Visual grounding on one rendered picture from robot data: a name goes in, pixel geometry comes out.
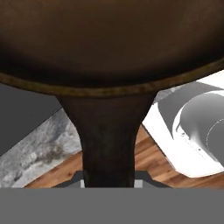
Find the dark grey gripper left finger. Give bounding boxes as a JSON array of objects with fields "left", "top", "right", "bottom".
[{"left": 52, "top": 170, "right": 86, "bottom": 189}]

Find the dark grey cabinet panel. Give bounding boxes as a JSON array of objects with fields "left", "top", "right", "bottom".
[{"left": 0, "top": 82, "right": 63, "bottom": 158}]

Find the white and grey rounded unit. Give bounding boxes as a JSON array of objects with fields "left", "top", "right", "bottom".
[{"left": 142, "top": 69, "right": 224, "bottom": 179}]

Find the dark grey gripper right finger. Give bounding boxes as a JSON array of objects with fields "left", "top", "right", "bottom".
[{"left": 133, "top": 170, "right": 172, "bottom": 189}]

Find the dark brown frying pan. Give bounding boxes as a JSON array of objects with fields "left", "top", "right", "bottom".
[{"left": 0, "top": 0, "right": 224, "bottom": 188}]

